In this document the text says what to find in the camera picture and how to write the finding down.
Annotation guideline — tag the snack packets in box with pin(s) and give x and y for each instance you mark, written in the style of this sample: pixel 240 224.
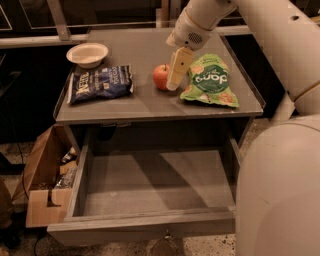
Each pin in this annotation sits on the snack packets in box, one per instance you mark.
pixel 67 170

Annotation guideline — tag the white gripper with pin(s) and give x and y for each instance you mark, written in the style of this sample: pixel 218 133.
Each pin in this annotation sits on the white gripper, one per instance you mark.
pixel 184 32

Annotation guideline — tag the green snack bag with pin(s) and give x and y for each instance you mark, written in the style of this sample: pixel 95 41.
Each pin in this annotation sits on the green snack bag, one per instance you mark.
pixel 209 84

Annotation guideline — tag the metal window railing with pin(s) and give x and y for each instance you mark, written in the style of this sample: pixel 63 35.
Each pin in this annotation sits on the metal window railing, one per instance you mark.
pixel 31 23

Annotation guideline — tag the blue chip bag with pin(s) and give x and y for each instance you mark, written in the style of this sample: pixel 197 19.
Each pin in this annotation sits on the blue chip bag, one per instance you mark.
pixel 100 83

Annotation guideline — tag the grey cabinet with top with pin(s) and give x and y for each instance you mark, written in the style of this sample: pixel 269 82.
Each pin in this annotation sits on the grey cabinet with top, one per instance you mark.
pixel 143 50

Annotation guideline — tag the open grey top drawer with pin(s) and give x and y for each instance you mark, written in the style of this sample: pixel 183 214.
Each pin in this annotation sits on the open grey top drawer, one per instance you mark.
pixel 145 195

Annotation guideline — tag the white paper bowl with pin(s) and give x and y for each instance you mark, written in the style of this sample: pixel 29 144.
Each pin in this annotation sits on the white paper bowl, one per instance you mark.
pixel 87 55

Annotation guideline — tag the wooden side box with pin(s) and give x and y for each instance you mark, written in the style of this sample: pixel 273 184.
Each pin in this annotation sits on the wooden side box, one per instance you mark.
pixel 45 205

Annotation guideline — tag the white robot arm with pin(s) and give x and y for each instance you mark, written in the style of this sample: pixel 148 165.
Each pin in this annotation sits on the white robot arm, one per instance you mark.
pixel 278 188

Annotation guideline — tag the white table leg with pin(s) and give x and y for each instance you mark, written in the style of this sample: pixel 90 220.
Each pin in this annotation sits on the white table leg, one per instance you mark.
pixel 284 110

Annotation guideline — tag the red apple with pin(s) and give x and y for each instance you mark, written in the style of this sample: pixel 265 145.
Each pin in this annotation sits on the red apple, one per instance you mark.
pixel 160 75

